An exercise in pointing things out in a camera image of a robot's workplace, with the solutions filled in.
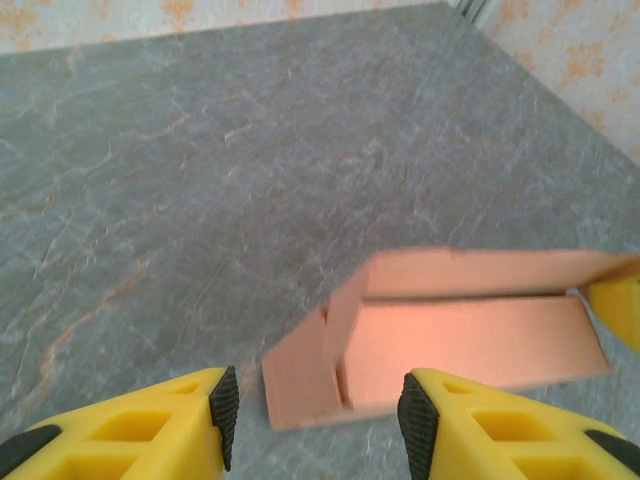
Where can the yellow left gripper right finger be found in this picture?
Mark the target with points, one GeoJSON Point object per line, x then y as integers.
{"type": "Point", "coordinates": [500, 435]}

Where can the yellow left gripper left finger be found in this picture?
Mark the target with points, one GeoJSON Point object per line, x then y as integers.
{"type": "Point", "coordinates": [125, 435]}

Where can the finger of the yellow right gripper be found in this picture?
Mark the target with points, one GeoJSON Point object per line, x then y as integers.
{"type": "Point", "coordinates": [620, 310]}

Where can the orange paper box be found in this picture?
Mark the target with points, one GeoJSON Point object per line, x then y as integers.
{"type": "Point", "coordinates": [450, 345]}

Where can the aluminium frame post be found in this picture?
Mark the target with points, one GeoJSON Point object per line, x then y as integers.
{"type": "Point", "coordinates": [472, 7]}

